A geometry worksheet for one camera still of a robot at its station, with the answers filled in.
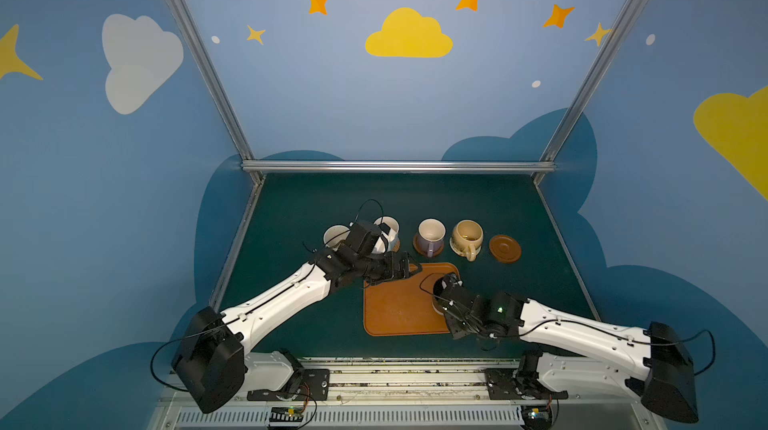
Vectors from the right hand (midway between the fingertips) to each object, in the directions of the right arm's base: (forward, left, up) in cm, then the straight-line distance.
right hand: (453, 315), depth 79 cm
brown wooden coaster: (+25, +9, -7) cm, 27 cm away
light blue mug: (+13, +17, +17) cm, 27 cm away
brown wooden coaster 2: (+26, -21, -7) cm, 34 cm away
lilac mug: (+29, +5, -4) cm, 30 cm away
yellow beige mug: (+30, -8, -5) cm, 31 cm away
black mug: (+4, +4, +9) cm, 11 cm away
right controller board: (-21, -20, -10) cm, 31 cm away
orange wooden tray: (+5, +13, -9) cm, 17 cm away
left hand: (+8, +12, +11) cm, 18 cm away
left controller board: (-24, +42, -9) cm, 49 cm away
